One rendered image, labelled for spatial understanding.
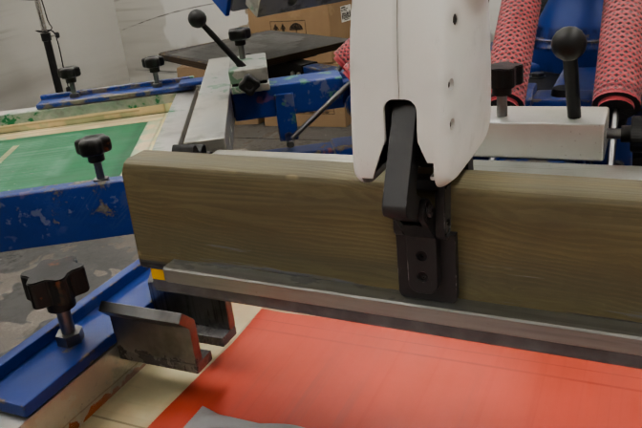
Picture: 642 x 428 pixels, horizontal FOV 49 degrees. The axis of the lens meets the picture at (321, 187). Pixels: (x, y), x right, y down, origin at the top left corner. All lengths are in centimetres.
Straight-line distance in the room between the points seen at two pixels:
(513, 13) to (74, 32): 487
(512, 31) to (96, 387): 62
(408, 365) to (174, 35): 521
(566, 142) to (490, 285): 31
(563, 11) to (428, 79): 86
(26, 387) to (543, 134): 47
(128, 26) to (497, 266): 561
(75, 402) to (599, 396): 36
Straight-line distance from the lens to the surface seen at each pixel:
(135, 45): 592
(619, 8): 91
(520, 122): 67
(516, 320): 37
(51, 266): 54
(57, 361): 54
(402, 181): 32
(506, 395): 51
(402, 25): 31
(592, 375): 54
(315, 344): 57
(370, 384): 52
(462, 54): 33
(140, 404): 55
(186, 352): 52
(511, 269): 37
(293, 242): 41
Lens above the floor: 127
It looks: 21 degrees down
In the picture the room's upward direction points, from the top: 7 degrees counter-clockwise
